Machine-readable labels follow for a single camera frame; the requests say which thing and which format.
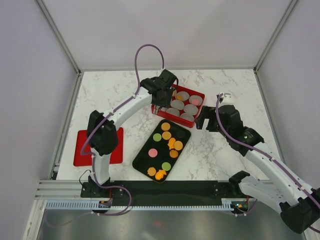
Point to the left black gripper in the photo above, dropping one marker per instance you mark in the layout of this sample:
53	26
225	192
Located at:
165	104

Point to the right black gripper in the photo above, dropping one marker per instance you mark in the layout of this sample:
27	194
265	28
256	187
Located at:
206	112

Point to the pink sandwich cookie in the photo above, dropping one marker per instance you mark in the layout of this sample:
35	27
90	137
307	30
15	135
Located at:
152	153
195	102

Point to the orange star cookie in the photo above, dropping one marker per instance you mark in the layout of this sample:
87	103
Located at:
179	97

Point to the metal tweezers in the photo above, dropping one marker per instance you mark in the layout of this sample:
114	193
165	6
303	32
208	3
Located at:
156	109

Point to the green sandwich cookie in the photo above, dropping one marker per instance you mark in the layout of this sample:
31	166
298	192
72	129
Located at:
157	137
166	166

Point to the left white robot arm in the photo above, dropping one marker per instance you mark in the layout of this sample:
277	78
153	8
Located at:
102	138

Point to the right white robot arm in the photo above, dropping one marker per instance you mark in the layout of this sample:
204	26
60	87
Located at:
297	202

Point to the white paper cup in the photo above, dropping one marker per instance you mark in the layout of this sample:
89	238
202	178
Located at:
190	109
177	104
173	111
187	117
174	90
192	97
185	95

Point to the red cookie box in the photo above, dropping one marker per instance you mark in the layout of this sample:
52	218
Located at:
178	120

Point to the orange dotted biscuit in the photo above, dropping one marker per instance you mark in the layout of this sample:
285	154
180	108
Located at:
178	145

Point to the orange chocolate chip cookie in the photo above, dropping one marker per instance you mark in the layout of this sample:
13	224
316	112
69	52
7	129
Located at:
173	154

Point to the black green cookie tray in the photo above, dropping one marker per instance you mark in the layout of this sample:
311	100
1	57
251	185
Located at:
142	161

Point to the orange flower cookie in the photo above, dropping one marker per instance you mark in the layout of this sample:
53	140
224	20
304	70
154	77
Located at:
151	171

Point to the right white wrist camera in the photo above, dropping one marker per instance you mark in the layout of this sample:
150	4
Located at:
225	99

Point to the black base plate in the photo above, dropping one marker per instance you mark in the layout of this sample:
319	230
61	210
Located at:
172	192

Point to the right aluminium frame post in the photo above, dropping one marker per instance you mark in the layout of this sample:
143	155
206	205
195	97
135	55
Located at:
275	34

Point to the aluminium frame post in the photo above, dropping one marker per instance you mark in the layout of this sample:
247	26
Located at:
57	34
275	34

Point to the left aluminium frame post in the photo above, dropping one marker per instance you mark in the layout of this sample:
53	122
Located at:
57	34

